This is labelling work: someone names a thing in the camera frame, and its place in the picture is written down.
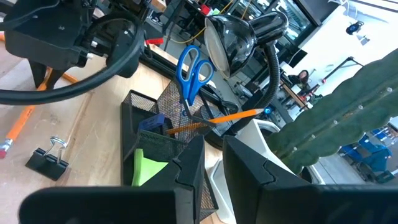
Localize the green cactus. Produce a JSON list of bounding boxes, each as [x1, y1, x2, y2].
[[265, 47, 398, 175]]

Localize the blue handled scissors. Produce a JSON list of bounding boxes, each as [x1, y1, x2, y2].
[[175, 44, 216, 128]]

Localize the green sticky note pad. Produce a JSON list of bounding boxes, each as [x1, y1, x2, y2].
[[131, 148, 169, 188]]

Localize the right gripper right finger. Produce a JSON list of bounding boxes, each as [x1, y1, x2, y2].
[[221, 134, 398, 224]]

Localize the black tape dispenser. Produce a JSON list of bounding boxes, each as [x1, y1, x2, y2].
[[203, 11, 290, 151]]

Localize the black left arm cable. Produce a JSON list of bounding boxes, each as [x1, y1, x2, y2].
[[0, 11, 146, 106]]

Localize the black binder clip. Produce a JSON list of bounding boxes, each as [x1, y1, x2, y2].
[[25, 136, 70, 182]]

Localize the person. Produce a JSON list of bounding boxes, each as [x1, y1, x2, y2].
[[287, 69, 312, 91]]

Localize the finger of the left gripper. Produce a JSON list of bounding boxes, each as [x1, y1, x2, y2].
[[46, 68, 65, 90], [29, 60, 48, 90]]

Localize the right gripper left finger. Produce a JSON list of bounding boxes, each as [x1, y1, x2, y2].
[[18, 134, 206, 224]]

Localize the white hexagonal plant pot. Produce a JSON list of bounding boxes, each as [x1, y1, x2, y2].
[[209, 118, 325, 224]]

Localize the black mesh desk organizer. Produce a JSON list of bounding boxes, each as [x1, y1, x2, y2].
[[120, 80, 219, 222]]

